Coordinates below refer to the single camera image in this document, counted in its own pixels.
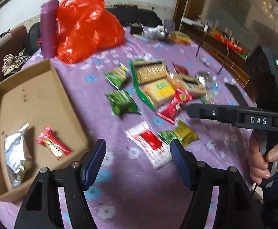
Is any orange-edged cracker pack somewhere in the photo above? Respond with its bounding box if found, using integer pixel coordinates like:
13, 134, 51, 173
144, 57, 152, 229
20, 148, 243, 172
170, 73, 209, 98

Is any clear green-edged snack packet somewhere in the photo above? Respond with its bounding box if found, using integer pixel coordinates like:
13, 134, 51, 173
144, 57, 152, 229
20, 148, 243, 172
196, 71, 219, 104

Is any white red candy packet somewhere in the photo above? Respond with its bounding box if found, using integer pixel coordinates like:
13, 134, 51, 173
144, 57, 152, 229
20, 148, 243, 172
125, 121, 172, 169

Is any dark red snack packet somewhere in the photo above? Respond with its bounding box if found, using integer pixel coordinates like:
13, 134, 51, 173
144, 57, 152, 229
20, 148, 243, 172
172, 63, 190, 76

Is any yellow Weidan cracker pack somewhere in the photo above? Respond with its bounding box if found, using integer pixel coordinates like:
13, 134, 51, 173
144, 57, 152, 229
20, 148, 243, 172
134, 77, 176, 111

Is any green peas snack packet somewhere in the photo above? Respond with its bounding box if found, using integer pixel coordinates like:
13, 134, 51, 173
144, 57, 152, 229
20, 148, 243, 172
105, 90, 140, 116

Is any person's right hand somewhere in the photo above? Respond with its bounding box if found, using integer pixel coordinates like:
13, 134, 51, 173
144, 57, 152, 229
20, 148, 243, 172
248, 134, 278, 185

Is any olive green snack packet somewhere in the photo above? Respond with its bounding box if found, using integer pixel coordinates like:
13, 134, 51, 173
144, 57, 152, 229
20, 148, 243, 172
158, 120, 200, 147

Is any black smartphone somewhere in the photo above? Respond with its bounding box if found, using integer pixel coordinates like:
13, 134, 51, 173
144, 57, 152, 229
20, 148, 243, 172
225, 83, 248, 106

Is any red round-logo snack packet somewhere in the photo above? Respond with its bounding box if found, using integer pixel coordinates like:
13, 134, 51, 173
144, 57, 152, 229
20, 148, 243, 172
156, 88, 193, 124

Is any cardboard tray box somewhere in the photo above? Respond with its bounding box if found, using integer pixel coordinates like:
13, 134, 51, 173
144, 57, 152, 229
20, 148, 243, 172
0, 60, 89, 203

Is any silver foil packet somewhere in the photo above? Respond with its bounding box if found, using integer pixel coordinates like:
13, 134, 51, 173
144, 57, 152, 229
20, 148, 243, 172
4, 123, 34, 189

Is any purple floral tablecloth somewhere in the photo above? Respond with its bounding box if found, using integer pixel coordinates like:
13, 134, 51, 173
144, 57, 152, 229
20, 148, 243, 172
0, 26, 268, 229

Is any green-edged cracker pack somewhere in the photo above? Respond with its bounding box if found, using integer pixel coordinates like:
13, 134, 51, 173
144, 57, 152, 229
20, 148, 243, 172
130, 59, 168, 84

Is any orange cracker packs far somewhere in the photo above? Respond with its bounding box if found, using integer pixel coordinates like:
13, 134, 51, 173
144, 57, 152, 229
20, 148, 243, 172
168, 31, 191, 45

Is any wooden sideboard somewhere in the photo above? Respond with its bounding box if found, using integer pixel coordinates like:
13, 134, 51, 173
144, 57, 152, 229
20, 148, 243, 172
173, 0, 278, 100

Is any booklet with plastic bag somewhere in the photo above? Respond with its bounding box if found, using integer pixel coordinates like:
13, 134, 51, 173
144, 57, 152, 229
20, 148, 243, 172
133, 25, 169, 42

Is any grey phone stand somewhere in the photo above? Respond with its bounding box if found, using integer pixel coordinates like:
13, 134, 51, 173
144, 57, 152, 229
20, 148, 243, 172
164, 19, 175, 34

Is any black small box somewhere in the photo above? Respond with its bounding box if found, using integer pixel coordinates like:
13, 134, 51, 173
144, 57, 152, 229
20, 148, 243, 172
129, 22, 144, 35

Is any black leather sofa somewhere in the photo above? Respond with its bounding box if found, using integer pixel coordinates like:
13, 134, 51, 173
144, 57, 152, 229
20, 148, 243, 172
24, 5, 163, 55

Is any striped cloth on sofa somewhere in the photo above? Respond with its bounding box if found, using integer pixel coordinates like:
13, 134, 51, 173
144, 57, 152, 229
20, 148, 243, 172
2, 49, 30, 77

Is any orange plastic bag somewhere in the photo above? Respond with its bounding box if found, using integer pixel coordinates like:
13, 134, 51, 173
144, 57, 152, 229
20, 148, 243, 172
57, 0, 125, 64

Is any brown armchair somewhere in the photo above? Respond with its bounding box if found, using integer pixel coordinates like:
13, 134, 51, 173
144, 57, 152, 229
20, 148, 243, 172
0, 25, 27, 82

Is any purple thermos bottle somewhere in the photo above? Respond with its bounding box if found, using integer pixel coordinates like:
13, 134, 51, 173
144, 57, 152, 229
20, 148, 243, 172
39, 0, 59, 58

